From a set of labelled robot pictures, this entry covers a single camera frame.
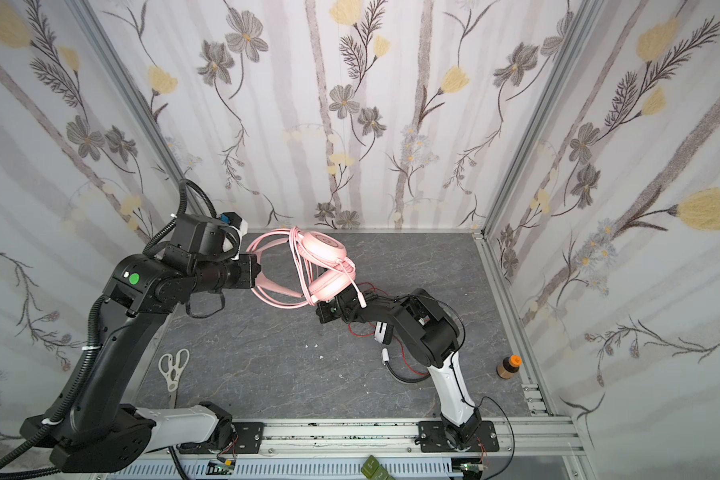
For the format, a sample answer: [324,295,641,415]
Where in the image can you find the pink headset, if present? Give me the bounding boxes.
[246,227,367,310]

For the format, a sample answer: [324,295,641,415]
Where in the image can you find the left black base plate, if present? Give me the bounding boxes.
[230,422,265,455]

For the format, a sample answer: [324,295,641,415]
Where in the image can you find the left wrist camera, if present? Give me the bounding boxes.
[169,212,248,261]

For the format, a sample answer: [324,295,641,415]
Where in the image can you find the green circuit board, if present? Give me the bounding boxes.
[361,455,394,480]

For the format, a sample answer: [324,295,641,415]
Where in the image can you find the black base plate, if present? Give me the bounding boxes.
[414,420,500,453]
[230,422,265,455]

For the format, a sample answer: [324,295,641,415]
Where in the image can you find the small brown orange-capped bottle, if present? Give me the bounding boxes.
[496,355,523,380]

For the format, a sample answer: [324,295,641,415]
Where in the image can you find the red headset cable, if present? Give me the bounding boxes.
[346,281,433,376]

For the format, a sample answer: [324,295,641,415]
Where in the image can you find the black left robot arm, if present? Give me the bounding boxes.
[0,179,261,479]

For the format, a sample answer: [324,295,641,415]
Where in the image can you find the aluminium mounting rail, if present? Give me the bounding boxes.
[83,417,595,480]

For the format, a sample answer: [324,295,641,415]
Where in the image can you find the white scissors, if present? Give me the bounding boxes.
[158,348,191,409]

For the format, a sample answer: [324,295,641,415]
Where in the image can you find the white black headset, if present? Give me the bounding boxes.
[373,322,430,385]

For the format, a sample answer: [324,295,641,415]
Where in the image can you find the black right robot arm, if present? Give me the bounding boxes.
[314,287,482,451]

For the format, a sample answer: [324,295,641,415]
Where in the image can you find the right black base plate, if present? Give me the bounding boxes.
[414,420,500,453]

